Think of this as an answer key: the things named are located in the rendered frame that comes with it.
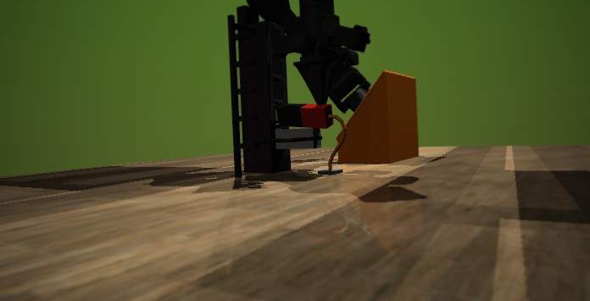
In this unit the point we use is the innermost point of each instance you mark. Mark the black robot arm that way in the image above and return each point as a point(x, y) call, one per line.
point(356, 38)

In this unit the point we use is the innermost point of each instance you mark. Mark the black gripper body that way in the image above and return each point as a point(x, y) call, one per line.
point(307, 41)

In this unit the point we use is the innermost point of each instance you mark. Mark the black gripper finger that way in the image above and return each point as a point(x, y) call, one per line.
point(330, 72)
point(313, 72)

